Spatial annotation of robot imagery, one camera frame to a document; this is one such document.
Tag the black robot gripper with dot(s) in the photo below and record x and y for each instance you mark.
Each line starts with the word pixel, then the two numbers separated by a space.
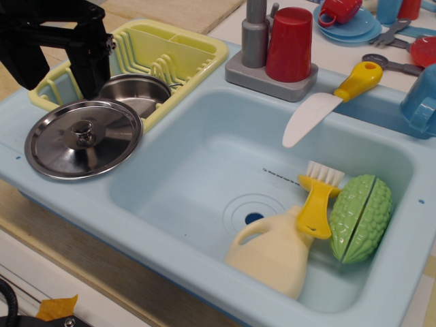
pixel 75 26

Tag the round steel pot lid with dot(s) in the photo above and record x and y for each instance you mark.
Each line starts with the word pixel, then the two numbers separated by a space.
pixel 83 139

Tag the steel pot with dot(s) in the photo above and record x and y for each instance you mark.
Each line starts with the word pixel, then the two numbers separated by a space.
pixel 141 92

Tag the plywood board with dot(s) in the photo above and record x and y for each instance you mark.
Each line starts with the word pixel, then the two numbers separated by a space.
pixel 200 16

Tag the light blue toy sink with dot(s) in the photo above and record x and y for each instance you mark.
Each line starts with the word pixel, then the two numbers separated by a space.
pixel 216 158

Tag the grey toy faucet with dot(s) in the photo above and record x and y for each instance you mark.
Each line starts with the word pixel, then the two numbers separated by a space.
pixel 248 67

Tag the red plastic cup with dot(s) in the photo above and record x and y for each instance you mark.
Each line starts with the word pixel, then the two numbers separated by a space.
pixel 289 52

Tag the yellow tape piece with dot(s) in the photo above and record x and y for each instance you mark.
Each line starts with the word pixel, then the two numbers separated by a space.
pixel 53 309

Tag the black device base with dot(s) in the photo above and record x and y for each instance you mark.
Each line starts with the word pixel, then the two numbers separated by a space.
pixel 71 321

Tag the red plastic mug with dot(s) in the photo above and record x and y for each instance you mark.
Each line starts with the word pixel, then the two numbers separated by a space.
pixel 337 11

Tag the yellow dish brush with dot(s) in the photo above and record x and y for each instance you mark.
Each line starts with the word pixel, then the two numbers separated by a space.
pixel 322 184

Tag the cream toy detergent bottle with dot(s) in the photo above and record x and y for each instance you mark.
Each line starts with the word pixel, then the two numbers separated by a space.
pixel 274 252

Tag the blue plastic plate stack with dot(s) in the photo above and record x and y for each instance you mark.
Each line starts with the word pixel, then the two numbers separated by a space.
pixel 363 27

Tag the grey toy spoon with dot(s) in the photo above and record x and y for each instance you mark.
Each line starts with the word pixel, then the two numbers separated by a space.
pixel 386 64

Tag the grey toy fork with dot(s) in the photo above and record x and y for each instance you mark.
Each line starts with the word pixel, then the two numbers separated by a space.
pixel 389 36

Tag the blue plastic cup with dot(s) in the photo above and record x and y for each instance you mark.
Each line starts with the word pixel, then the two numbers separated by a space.
pixel 387 11

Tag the green toy bitter melon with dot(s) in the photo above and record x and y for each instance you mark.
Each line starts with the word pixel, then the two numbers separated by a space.
pixel 359 218

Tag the red cup at back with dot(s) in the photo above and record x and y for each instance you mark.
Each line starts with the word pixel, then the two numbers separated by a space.
pixel 409 9

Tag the blue plastic mug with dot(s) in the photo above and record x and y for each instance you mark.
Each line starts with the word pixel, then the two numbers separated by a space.
pixel 418 107

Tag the yellow handled toy knife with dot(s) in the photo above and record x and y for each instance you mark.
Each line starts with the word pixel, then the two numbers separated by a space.
pixel 364 76

